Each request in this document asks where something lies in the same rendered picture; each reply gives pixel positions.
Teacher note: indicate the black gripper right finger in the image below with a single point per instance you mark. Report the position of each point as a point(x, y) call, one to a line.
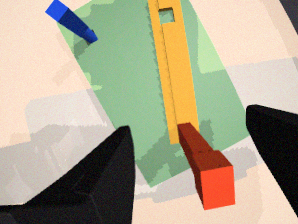
point(275, 135)

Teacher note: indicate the blue square bar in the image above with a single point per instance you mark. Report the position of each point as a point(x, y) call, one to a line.
point(64, 15)

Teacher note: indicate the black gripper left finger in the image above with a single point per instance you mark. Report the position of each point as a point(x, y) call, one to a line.
point(97, 190)

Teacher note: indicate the green rectangular tray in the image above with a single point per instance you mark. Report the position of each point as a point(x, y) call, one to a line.
point(122, 69)

